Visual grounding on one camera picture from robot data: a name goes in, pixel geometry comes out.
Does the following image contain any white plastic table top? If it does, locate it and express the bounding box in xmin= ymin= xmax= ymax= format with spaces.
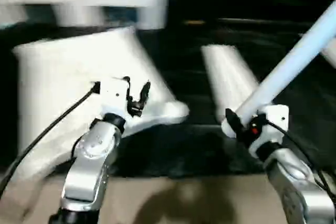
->
xmin=13 ymin=26 xmax=190 ymax=183

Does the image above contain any black work mat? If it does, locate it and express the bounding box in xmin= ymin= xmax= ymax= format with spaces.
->
xmin=0 ymin=19 xmax=336 ymax=180

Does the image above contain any small tan tag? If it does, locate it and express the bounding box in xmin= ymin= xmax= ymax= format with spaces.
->
xmin=184 ymin=19 xmax=206 ymax=27

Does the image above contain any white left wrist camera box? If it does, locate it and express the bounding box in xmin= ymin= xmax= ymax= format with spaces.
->
xmin=97 ymin=77 xmax=138 ymax=118

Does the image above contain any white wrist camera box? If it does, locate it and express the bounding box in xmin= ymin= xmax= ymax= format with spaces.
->
xmin=247 ymin=104 xmax=289 ymax=157
xmin=97 ymin=77 xmax=138 ymax=118

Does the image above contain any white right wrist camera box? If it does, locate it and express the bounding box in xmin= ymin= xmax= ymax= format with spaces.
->
xmin=247 ymin=104 xmax=289 ymax=157

